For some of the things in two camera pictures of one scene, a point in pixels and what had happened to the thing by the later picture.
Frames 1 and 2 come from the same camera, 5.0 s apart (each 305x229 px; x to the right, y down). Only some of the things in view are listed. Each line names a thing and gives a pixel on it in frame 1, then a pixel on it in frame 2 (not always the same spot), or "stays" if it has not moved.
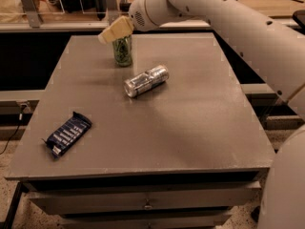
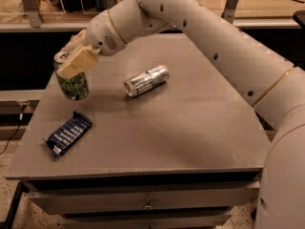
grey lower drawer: (147, 219) stays
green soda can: (123, 51) to (72, 89)
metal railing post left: (29, 6) stays
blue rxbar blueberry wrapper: (68, 134) stays
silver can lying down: (146, 80) stays
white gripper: (142, 12) to (101, 35)
